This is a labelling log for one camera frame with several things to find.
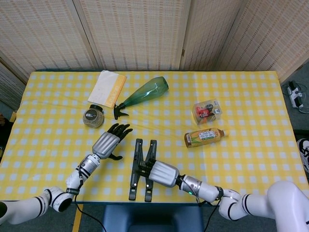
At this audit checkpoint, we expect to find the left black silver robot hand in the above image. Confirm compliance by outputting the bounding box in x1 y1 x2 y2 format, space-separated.
92 123 133 161

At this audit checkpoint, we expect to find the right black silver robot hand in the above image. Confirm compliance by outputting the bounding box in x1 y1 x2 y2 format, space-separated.
138 158 181 188

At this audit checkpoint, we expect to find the black folding laptop stand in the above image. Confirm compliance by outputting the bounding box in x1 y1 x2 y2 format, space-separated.
128 138 157 203

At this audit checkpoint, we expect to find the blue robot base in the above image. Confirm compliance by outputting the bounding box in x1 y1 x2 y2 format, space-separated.
101 205 205 232

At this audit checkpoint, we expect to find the clear jar with black lid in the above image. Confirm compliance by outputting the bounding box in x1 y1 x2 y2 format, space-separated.
83 104 105 129

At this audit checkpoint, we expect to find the tea bottle with yellow label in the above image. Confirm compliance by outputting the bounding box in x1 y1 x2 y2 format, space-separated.
184 127 229 149

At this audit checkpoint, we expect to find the white orange booklet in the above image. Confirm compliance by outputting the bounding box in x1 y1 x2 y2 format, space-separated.
87 70 127 109

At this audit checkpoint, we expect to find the yellow white checkered tablecloth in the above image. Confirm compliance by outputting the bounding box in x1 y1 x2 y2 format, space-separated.
0 71 309 206

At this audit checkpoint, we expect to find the green plastic spray bottle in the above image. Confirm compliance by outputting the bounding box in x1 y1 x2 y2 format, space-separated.
113 76 169 120

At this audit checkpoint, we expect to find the clear box with red toy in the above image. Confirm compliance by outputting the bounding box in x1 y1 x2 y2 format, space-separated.
192 99 222 126

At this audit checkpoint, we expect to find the yellow floor tape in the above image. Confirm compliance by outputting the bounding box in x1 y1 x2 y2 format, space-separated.
71 204 84 232

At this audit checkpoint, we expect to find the woven bamboo screen panel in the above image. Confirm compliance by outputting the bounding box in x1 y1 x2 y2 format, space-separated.
216 0 309 83
180 0 246 71
0 0 99 84
0 60 27 111
73 0 192 71

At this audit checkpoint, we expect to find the white black sneaker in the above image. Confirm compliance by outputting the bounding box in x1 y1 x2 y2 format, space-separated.
296 138 309 174

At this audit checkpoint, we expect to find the white power strip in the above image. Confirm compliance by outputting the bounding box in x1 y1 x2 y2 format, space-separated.
286 81 304 109

